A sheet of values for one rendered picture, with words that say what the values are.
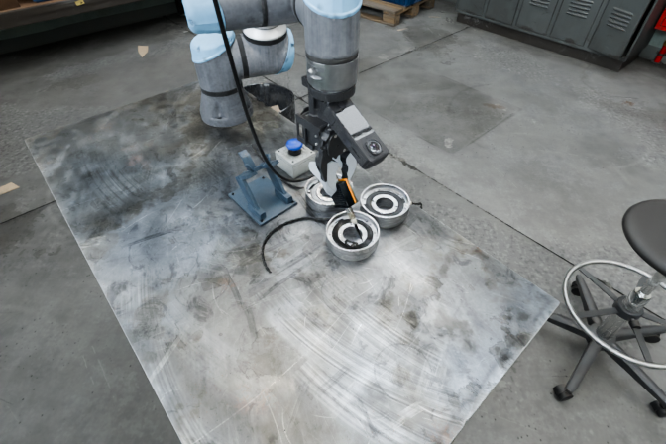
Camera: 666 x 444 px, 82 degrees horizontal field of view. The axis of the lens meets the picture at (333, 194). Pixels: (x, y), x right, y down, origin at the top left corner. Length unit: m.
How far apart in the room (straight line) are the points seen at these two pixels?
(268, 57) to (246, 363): 0.75
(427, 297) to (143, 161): 0.76
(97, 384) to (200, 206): 0.96
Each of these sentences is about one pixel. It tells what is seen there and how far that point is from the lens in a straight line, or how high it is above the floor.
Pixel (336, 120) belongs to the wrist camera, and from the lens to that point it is 0.58.
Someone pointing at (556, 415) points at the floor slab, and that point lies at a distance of 1.65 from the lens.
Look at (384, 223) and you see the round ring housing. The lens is 0.80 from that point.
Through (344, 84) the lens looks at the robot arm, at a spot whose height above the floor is 1.15.
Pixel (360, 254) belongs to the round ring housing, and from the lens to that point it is 0.73.
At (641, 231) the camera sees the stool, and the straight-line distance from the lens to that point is 1.35.
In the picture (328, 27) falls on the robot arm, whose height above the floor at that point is 1.23.
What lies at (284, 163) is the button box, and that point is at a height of 0.83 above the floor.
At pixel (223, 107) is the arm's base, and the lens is 1.13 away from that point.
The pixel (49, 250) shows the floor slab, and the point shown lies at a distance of 2.23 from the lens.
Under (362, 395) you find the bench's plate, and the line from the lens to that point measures 0.64.
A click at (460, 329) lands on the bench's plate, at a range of 0.72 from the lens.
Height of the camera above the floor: 1.41
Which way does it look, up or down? 43 degrees down
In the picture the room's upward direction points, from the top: straight up
